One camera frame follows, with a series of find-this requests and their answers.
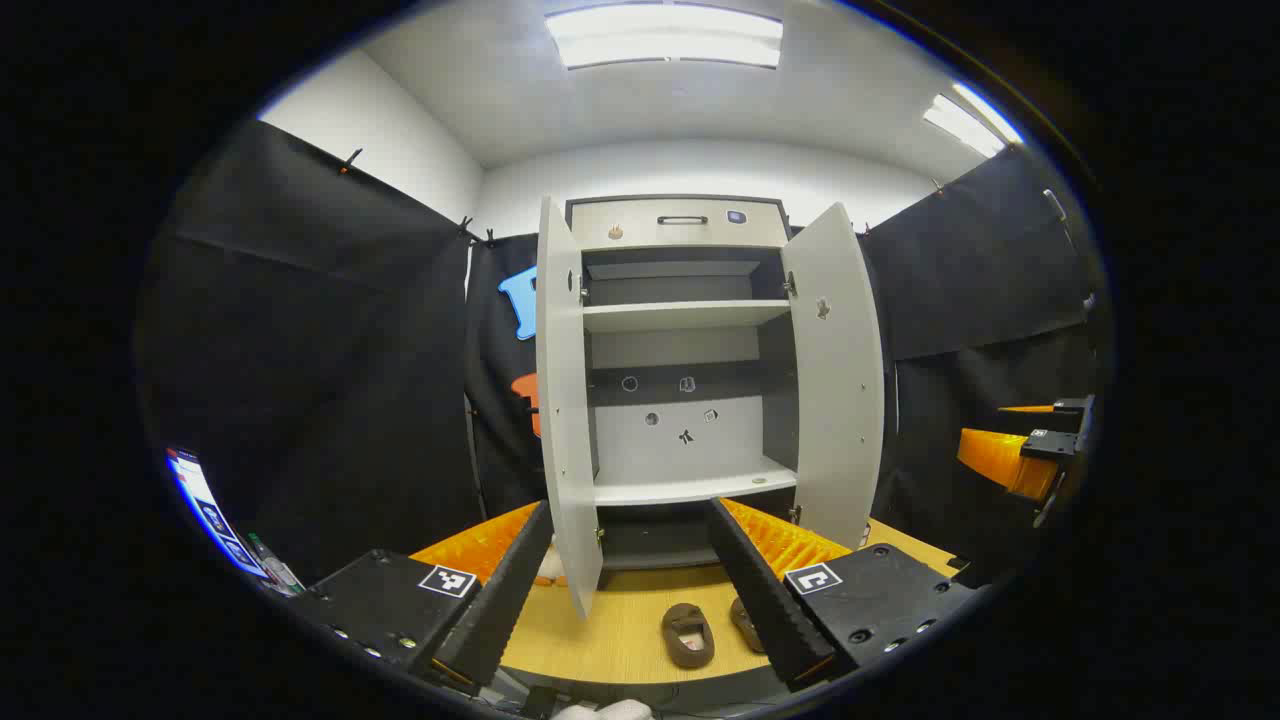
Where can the large ceiling light panel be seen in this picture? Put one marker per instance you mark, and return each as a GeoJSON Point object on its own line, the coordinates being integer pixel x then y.
{"type": "Point", "coordinates": [665, 35]}

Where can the plastic bottle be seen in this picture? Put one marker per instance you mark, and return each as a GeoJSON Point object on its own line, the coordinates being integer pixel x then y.
{"type": "Point", "coordinates": [270, 565]}

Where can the narrow ceiling light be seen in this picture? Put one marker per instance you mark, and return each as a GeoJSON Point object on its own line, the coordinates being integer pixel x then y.
{"type": "Point", "coordinates": [965, 122]}

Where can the brown fuzzy shoe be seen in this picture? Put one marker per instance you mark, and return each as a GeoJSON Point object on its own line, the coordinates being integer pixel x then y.
{"type": "Point", "coordinates": [745, 625]}
{"type": "Point", "coordinates": [688, 635]}

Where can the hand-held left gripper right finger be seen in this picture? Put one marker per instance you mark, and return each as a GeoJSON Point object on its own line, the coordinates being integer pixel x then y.
{"type": "Point", "coordinates": [765, 590]}

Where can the black backdrop cloth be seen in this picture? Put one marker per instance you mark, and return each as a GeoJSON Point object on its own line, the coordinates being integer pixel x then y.
{"type": "Point", "coordinates": [330, 350]}

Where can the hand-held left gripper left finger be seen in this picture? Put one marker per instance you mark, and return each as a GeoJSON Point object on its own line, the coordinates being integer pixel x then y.
{"type": "Point", "coordinates": [505, 590]}

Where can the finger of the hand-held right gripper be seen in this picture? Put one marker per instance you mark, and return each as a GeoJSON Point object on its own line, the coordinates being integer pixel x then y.
{"type": "Point", "coordinates": [1075, 412]}
{"type": "Point", "coordinates": [1005, 460]}

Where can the grey white shoe cabinet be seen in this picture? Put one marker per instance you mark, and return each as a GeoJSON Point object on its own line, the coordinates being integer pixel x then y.
{"type": "Point", "coordinates": [685, 315]}

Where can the small penguin toy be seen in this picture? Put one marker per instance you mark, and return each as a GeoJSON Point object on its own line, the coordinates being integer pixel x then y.
{"type": "Point", "coordinates": [550, 568]}

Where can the open laptop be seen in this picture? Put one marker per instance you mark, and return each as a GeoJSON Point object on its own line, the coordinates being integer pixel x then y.
{"type": "Point", "coordinates": [210, 510]}

